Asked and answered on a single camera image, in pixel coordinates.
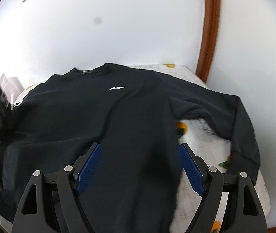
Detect white plastic bag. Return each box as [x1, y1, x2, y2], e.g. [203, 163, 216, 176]
[0, 74, 24, 104]

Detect black sweatshirt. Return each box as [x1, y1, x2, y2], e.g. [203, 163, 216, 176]
[0, 62, 261, 233]

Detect fruit print newspaper tablecloth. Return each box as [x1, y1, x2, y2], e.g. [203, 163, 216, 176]
[0, 63, 272, 233]

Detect brown wooden door frame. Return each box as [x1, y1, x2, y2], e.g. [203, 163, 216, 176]
[195, 0, 221, 83]

